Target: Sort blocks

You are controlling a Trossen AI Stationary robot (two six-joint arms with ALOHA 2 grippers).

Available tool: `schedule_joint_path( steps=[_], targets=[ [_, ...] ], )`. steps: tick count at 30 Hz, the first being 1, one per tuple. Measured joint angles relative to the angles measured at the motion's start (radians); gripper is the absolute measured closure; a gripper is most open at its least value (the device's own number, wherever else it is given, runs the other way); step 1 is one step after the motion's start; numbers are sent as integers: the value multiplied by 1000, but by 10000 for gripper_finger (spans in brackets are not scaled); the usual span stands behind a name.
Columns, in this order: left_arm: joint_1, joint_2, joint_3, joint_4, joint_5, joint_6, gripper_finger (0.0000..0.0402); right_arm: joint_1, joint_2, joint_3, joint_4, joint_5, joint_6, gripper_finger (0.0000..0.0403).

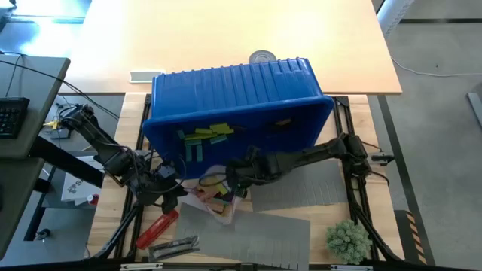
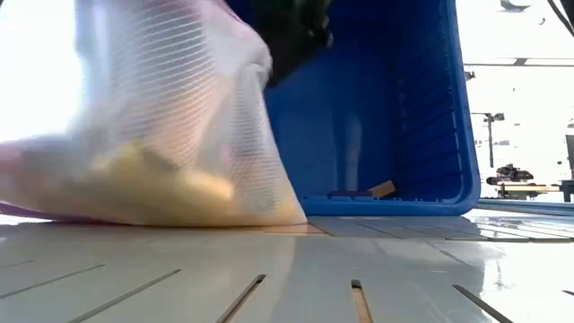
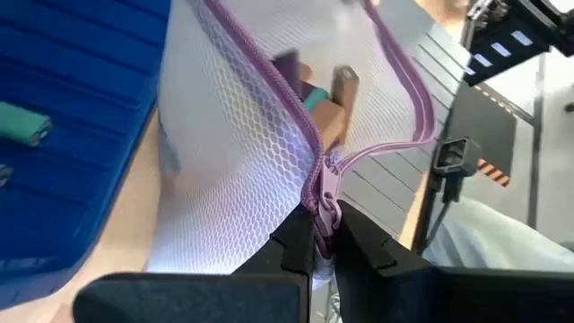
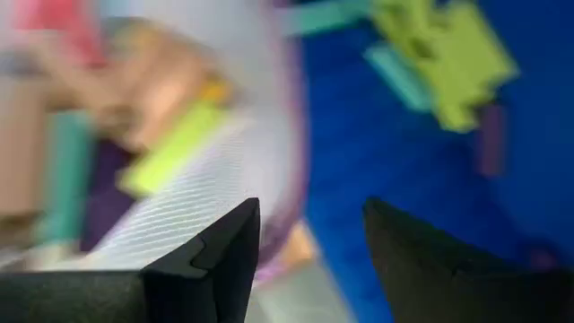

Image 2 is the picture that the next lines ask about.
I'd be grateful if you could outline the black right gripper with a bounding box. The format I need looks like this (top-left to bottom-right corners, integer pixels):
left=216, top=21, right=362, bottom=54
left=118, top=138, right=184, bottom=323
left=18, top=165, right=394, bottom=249
left=248, top=0, right=335, bottom=89

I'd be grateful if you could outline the blue plastic bin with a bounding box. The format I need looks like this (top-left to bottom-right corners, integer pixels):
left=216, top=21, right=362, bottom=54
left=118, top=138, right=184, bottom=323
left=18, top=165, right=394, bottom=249
left=223, top=0, right=483, bottom=217

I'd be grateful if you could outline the purple wooden block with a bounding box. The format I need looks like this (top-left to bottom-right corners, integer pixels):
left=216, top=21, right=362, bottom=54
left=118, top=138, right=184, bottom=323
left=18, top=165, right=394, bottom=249
left=327, top=189, right=374, bottom=198

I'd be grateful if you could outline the natural wooden block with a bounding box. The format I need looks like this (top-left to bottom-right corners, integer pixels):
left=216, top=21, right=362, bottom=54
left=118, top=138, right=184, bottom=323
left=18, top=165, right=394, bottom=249
left=370, top=179, right=397, bottom=198

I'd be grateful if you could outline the long grey slotted divider board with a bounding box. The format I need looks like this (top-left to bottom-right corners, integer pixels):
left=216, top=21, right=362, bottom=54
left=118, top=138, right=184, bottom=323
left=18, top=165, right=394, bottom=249
left=0, top=214, right=574, bottom=323

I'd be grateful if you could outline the background wooden table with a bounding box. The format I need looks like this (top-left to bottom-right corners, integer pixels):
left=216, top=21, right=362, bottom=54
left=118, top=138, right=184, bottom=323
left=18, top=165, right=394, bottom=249
left=496, top=182, right=562, bottom=201

